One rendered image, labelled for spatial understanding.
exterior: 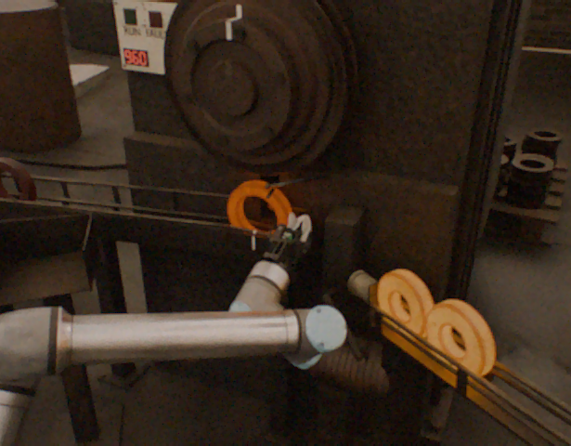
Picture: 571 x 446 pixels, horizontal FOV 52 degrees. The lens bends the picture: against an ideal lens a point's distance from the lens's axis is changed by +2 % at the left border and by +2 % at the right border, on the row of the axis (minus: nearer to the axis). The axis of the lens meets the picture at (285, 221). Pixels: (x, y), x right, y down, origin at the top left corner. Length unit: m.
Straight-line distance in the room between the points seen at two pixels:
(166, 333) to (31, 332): 0.22
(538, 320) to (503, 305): 0.14
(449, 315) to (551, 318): 1.46
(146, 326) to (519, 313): 1.81
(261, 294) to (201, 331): 0.24
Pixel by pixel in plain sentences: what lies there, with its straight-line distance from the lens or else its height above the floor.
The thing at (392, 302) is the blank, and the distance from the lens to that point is 1.32.
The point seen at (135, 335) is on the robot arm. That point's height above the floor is 0.80.
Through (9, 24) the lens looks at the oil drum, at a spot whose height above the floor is 0.81.
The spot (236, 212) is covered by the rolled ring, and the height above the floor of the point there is 0.75.
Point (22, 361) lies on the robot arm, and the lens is 1.08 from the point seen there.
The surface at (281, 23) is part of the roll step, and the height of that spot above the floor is 1.25.
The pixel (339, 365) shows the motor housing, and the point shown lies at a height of 0.50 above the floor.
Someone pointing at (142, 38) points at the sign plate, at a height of 1.15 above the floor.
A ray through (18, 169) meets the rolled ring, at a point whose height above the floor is 0.73.
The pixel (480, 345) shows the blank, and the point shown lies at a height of 0.76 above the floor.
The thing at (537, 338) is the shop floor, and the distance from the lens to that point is 2.49.
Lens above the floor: 1.47
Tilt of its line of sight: 28 degrees down
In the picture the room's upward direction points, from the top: straight up
